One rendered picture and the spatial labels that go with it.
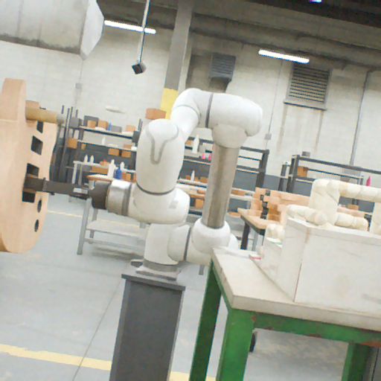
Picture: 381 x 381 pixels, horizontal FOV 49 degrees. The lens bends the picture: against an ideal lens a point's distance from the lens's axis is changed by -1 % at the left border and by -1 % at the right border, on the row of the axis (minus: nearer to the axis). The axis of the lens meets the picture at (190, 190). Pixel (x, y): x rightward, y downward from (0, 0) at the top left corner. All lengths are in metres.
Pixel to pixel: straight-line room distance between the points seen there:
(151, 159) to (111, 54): 11.70
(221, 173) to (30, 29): 0.88
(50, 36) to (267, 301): 0.75
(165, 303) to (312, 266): 0.95
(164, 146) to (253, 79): 11.63
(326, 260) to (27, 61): 12.48
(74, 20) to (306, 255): 0.72
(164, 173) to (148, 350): 1.06
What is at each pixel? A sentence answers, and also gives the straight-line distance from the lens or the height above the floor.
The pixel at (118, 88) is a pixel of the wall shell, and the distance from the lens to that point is 12.39.
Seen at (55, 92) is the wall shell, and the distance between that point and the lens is 12.73.
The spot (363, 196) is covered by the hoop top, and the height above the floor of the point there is 1.19.
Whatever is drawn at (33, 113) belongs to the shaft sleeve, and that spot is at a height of 1.25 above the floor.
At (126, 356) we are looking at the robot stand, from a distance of 1.92.
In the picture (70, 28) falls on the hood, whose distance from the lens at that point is 1.01.
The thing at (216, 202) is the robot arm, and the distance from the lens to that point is 1.67.
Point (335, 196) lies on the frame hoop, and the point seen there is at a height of 1.18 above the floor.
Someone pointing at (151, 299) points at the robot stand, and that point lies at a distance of 1.81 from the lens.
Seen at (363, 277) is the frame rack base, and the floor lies 1.01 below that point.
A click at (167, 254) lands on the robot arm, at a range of 1.80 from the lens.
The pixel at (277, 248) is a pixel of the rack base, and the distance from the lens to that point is 1.12.
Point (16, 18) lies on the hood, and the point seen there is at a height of 1.44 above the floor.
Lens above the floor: 1.18
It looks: 3 degrees down
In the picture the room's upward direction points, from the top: 10 degrees clockwise
